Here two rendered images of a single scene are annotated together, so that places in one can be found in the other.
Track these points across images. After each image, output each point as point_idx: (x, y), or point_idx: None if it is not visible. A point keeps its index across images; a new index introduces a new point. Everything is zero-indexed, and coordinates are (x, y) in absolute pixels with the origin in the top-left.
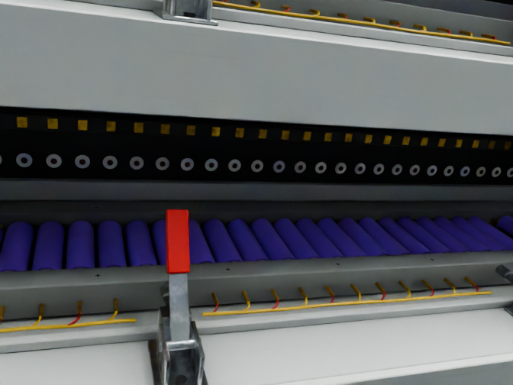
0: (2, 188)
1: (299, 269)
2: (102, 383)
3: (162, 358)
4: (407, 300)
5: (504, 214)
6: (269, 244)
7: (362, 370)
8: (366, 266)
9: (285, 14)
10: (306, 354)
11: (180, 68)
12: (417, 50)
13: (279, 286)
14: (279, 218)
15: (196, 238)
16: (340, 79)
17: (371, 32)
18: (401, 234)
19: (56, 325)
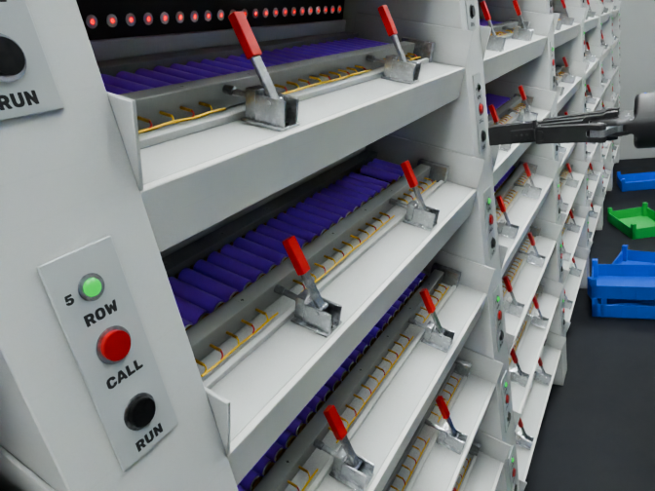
0: None
1: (322, 245)
2: (299, 347)
3: (321, 319)
4: (368, 238)
5: (361, 164)
6: (285, 238)
7: (383, 280)
8: (345, 228)
9: (287, 94)
10: (357, 285)
11: (293, 157)
12: (363, 99)
13: (317, 259)
14: (266, 219)
15: (248, 254)
16: (346, 132)
17: (326, 90)
18: (333, 200)
19: (248, 336)
